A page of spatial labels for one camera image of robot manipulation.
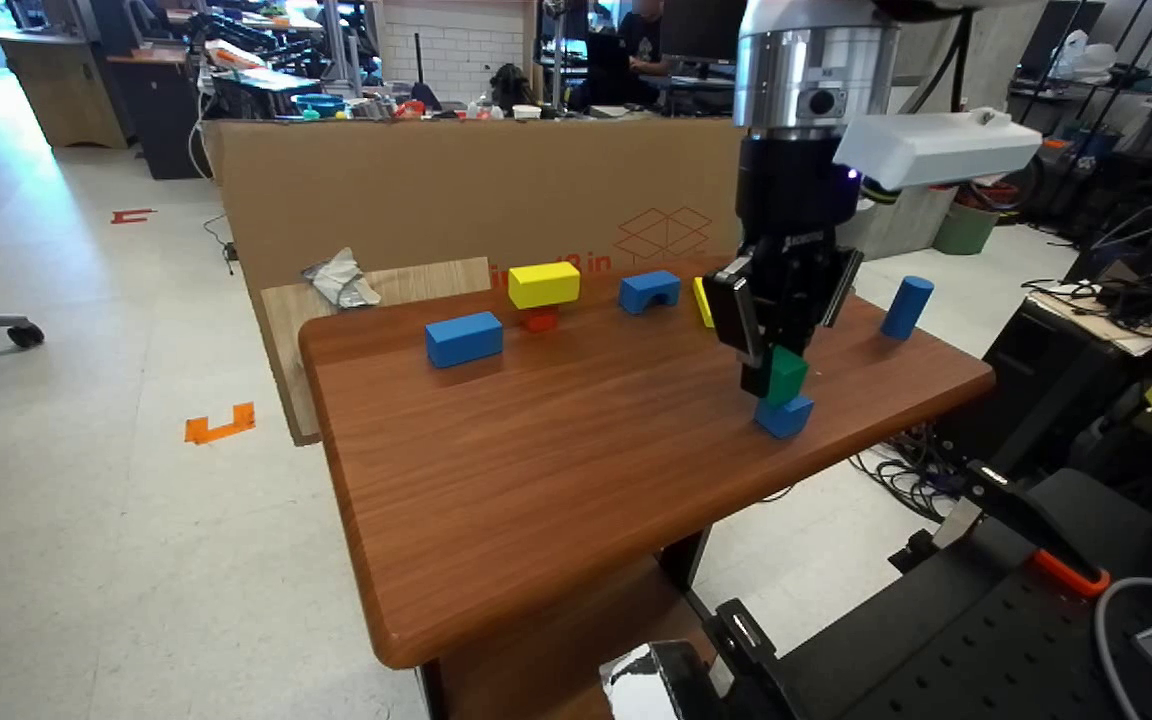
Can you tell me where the grey cable loop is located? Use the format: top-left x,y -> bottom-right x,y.
1089,572 -> 1152,720

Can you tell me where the yellow rectangular block on red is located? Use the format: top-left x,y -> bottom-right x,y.
510,258 -> 582,307

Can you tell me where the red block under yellow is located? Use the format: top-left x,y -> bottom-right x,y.
520,307 -> 564,331

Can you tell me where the blue rectangular block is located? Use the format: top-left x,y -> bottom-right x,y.
423,313 -> 504,366

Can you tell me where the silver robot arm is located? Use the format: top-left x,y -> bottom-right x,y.
703,0 -> 960,405

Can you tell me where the green bucket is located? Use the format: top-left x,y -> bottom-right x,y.
933,205 -> 996,256

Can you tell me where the blue cylinder block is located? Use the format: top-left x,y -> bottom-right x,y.
880,275 -> 933,338

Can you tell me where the blue cube under green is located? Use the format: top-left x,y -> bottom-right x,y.
757,396 -> 812,439

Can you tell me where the yellow long block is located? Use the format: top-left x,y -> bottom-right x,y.
693,275 -> 715,331

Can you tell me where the large cardboard sheet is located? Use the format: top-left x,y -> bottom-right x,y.
207,120 -> 741,286

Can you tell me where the green cube block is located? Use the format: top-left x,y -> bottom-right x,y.
765,347 -> 810,405

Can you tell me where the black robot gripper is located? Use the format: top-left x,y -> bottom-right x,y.
703,130 -> 858,401

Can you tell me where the crumpled grey cloth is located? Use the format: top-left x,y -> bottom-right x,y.
305,246 -> 379,313

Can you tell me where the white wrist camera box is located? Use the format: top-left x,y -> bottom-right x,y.
836,109 -> 1041,189

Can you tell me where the orange handled tool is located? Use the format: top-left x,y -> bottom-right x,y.
1029,546 -> 1112,601

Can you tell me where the blue arch block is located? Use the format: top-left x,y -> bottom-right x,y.
621,272 -> 682,316

